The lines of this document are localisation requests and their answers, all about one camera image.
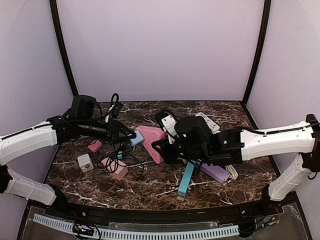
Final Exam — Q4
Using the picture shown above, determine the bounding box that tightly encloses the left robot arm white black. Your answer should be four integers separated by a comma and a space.
0, 93, 136, 206

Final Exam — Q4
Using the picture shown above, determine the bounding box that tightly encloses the small teal adapter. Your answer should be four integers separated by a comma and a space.
116, 151, 124, 160

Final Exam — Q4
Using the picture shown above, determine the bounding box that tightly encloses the purple power strip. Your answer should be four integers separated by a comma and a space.
200, 164, 230, 184

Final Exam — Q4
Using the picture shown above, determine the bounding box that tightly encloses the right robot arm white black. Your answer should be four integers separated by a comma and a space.
151, 114, 320, 203

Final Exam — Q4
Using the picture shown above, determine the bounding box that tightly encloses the pink power strip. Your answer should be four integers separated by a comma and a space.
135, 125, 166, 164

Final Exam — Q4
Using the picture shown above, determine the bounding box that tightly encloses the pink plug adapter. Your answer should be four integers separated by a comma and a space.
87, 139, 102, 153

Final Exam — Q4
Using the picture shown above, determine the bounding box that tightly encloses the left black frame post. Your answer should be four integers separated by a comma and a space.
49, 0, 79, 97

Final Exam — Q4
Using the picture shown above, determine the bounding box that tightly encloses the pink cube socket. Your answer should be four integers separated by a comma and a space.
101, 157, 128, 181

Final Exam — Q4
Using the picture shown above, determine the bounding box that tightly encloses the white power strip cable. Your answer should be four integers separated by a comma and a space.
224, 164, 239, 180

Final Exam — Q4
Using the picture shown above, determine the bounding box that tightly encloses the black frame post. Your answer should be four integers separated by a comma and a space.
49, 0, 79, 97
241, 0, 272, 108

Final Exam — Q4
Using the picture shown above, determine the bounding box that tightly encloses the black cable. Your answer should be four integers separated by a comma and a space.
97, 142, 146, 182

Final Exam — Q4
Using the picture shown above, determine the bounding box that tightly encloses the teal power strip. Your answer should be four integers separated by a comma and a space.
177, 161, 201, 197

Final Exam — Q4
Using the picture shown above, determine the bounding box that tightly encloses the white slotted cable duct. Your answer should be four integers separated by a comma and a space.
32, 213, 240, 240

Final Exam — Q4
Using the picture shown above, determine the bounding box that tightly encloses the right black frame post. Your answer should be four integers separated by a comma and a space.
241, 0, 272, 108

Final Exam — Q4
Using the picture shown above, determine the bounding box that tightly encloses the white cube socket adapter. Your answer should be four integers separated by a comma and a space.
77, 153, 94, 173

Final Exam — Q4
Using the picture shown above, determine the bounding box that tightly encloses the small circuit board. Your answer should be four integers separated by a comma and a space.
72, 224, 94, 236

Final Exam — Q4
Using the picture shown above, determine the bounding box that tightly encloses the light blue adapter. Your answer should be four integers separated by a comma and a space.
129, 130, 144, 147

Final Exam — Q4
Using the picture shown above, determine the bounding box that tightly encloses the white power strip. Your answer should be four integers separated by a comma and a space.
195, 112, 220, 134

